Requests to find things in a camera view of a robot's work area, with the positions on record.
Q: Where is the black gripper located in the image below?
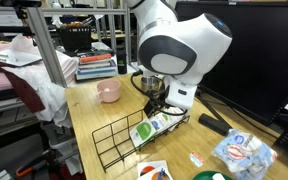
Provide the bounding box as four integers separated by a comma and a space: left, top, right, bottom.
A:
143, 99, 167, 118

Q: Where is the white book green circle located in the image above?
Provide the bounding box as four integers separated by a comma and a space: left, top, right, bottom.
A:
129, 117, 158, 150

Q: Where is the white book blue circle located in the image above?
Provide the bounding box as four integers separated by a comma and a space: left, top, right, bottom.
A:
149, 112, 172, 135

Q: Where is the white book small green print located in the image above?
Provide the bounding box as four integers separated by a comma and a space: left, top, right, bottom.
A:
164, 106, 186, 132

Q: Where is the white book orange circle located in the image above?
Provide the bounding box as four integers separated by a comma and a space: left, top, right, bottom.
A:
137, 159, 170, 179

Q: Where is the white book orange black print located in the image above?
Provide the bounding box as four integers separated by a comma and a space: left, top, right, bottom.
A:
146, 168, 174, 180

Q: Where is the pink mug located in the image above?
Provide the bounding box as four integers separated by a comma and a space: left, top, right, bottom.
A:
96, 79, 122, 104

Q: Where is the black monitor stand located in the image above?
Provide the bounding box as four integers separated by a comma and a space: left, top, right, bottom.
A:
196, 87, 233, 129

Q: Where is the black bottle green logo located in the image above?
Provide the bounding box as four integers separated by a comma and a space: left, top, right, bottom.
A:
116, 44, 128, 75

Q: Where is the black bar-shaped remote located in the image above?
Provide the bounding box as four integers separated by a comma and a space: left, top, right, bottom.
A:
198, 112, 232, 137

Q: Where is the red white sticker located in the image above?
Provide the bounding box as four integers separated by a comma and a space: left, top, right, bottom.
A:
189, 151, 206, 168

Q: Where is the green plate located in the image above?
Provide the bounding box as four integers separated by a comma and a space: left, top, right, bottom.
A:
192, 170, 233, 180

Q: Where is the small white cube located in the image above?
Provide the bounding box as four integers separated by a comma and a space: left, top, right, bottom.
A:
212, 173, 227, 180

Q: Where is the pale pink folded cloth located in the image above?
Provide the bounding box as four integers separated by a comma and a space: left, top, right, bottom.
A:
52, 49, 81, 85

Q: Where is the white plastic crate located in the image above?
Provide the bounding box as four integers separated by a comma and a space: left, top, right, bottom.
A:
40, 120, 85, 158

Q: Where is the plastic bag of blue packets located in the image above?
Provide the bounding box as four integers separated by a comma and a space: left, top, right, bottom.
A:
211, 128, 278, 180

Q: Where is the black basket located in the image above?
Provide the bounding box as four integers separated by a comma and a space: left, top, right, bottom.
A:
57, 24, 93, 53

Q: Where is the white cloth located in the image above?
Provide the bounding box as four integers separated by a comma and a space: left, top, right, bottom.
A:
2, 59, 73, 128

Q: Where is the black computer monitor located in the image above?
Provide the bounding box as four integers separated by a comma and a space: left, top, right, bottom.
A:
175, 0, 288, 127

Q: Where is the maroon cloth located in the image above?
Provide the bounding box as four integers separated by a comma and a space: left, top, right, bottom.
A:
0, 58, 47, 114

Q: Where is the white crumpled plastic bag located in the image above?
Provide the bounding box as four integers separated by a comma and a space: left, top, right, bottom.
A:
10, 33, 40, 56

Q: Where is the white flat tray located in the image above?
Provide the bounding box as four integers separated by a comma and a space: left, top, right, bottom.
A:
0, 48, 43, 68

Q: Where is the black wire rack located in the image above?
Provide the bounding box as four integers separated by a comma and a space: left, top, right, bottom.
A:
91, 94, 191, 173

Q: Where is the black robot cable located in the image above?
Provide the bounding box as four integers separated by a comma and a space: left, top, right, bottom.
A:
130, 69, 189, 117

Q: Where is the slanted aluminium frame post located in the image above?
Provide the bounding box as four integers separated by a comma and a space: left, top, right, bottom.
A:
25, 6, 68, 88

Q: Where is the orange handled black tool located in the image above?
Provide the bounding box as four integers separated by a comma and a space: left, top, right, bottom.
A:
15, 159, 49, 178

